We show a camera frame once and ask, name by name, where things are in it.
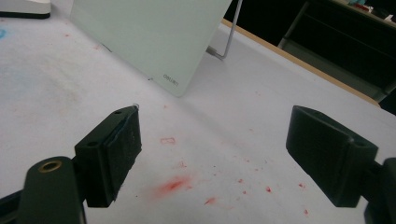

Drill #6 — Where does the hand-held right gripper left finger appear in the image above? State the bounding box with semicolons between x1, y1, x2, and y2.
74;105;143;209

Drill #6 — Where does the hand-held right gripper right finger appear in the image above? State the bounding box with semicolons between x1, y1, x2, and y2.
285;105;380;209

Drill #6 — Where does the white whiteboard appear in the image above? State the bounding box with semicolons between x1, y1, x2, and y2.
70;0;245;98

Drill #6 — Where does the white board eraser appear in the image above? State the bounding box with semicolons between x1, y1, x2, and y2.
0;0;52;20

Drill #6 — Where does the dark shelf unit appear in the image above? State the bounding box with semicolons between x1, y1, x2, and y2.
277;0;396;105

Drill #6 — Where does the wooden table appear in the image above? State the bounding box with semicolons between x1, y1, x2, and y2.
219;18;382;109

